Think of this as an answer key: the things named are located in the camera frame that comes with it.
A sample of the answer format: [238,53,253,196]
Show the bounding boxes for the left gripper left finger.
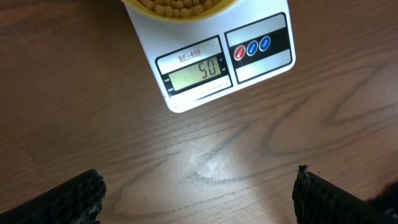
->
[1,169,106,224]

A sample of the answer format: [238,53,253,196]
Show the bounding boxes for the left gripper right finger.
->
[292,165,397,224]

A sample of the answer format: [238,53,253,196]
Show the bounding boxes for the white digital kitchen scale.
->
[125,0,296,113]

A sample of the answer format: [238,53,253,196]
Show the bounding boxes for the soybeans in bowl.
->
[138,0,221,18]

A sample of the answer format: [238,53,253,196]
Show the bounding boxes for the yellow bowl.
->
[122,0,238,22]

